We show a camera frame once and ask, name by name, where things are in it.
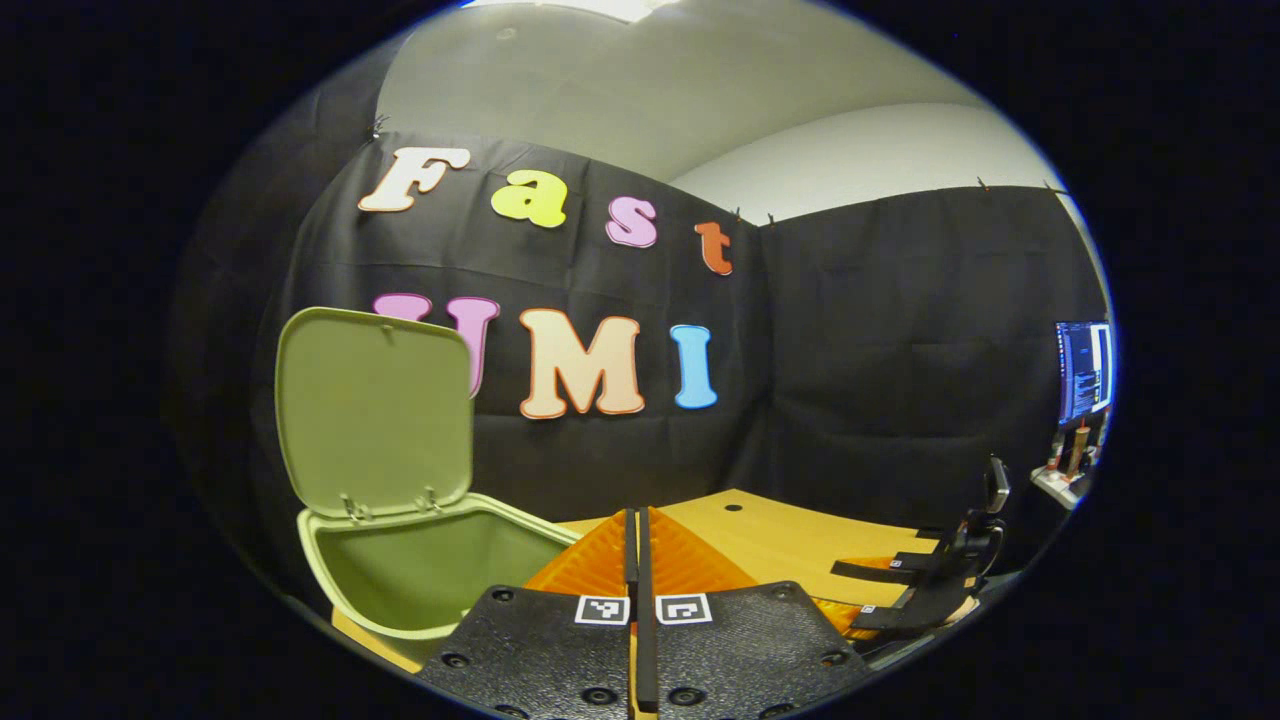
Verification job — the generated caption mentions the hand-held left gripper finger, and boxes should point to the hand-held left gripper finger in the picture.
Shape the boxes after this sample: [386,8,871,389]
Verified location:
[636,507,871,720]
[415,507,641,720]

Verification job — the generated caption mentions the green desktop garbage bin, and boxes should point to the green desktop garbage bin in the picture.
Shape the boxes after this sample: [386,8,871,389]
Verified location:
[275,307,581,641]

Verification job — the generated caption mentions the wooden desktop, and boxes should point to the wooden desktop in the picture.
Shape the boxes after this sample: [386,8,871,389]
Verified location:
[330,488,1001,720]

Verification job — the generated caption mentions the computer monitor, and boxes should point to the computer monitor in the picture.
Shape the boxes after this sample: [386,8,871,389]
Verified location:
[1056,320,1113,426]

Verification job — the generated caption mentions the black backdrop cloth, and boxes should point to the black backdrop cloth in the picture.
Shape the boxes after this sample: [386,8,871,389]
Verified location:
[170,130,1111,601]

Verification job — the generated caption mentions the ceiling light panel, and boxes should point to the ceiling light panel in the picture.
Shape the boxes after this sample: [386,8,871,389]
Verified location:
[470,0,681,23]

